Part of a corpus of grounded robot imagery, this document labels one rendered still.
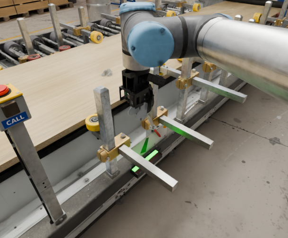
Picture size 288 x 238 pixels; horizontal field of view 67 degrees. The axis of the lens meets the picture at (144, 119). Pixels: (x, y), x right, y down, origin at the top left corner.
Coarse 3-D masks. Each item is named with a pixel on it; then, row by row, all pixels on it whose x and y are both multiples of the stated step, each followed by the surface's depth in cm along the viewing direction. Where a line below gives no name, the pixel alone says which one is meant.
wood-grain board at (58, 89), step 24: (72, 48) 156; (96, 48) 156; (120, 48) 156; (0, 72) 125; (24, 72) 125; (48, 72) 125; (72, 72) 125; (96, 72) 125; (120, 72) 125; (24, 96) 105; (48, 96) 105; (72, 96) 105; (48, 120) 90; (72, 120) 90; (0, 144) 79; (48, 144) 83; (0, 168) 72
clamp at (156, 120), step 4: (164, 108) 102; (160, 112) 100; (164, 112) 100; (156, 116) 98; (160, 116) 99; (144, 120) 95; (148, 120) 96; (152, 120) 95; (156, 120) 98; (144, 124) 97; (148, 124) 95; (156, 124) 99; (144, 128) 98; (148, 128) 96
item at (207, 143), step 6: (162, 120) 98; (168, 120) 97; (174, 120) 97; (168, 126) 97; (174, 126) 94; (180, 126) 94; (180, 132) 93; (186, 132) 91; (192, 132) 91; (192, 138) 90; (198, 138) 88; (204, 138) 88; (204, 144) 87; (210, 144) 85
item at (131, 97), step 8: (128, 72) 64; (136, 72) 62; (144, 72) 63; (128, 80) 64; (136, 80) 64; (144, 80) 67; (120, 88) 67; (128, 88) 65; (136, 88) 66; (144, 88) 66; (152, 88) 69; (120, 96) 69; (128, 96) 68; (136, 96) 64; (144, 96) 68; (136, 104) 68
